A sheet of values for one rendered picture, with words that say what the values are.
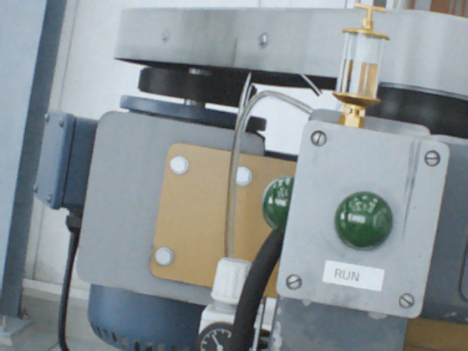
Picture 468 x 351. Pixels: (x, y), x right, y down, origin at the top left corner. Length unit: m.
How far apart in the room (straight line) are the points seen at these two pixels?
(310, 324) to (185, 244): 0.40
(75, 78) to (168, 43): 4.97
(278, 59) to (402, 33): 0.14
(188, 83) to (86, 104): 4.89
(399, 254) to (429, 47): 0.21
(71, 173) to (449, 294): 0.50
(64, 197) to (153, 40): 0.17
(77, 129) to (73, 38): 4.95
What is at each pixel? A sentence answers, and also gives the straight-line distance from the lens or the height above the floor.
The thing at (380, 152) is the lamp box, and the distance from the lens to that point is 0.54.
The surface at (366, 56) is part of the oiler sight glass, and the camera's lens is 0.61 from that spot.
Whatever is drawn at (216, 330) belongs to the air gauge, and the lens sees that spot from 0.79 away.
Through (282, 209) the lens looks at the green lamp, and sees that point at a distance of 0.54.
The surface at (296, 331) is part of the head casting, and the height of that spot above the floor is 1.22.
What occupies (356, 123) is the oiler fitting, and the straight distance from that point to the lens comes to 0.61.
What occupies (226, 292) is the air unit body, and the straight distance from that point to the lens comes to 0.80.
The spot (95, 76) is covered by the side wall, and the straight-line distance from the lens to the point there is 5.90.
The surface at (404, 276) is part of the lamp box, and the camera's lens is 0.54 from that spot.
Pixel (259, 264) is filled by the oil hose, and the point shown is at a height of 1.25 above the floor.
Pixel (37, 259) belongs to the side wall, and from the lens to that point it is 6.01.
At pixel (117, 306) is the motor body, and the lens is 1.04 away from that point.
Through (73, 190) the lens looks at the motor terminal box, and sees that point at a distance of 1.01.
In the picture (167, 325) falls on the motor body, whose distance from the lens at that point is 1.03.
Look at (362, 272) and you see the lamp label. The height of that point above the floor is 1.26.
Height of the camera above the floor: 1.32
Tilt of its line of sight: 3 degrees down
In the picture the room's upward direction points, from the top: 10 degrees clockwise
